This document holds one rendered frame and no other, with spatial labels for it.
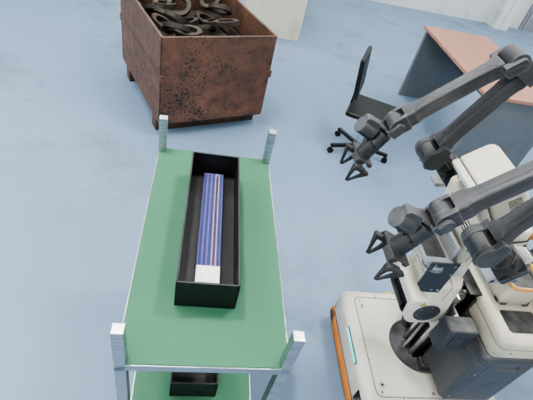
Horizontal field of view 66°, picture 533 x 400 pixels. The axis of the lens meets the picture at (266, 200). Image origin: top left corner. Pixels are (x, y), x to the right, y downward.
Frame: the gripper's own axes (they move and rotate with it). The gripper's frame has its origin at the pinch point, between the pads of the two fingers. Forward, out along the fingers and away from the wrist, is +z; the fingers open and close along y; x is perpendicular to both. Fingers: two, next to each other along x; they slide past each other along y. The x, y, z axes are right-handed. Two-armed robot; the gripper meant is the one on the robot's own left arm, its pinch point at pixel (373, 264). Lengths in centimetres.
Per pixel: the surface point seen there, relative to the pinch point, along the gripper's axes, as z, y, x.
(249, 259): 29.2, -11.5, -22.8
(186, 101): 99, -210, -27
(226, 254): 31.4, -11.6, -30.2
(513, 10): -141, -681, 452
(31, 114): 178, -211, -118
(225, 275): 31.5, -3.6, -30.2
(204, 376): 86, 0, -5
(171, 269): 40, -5, -44
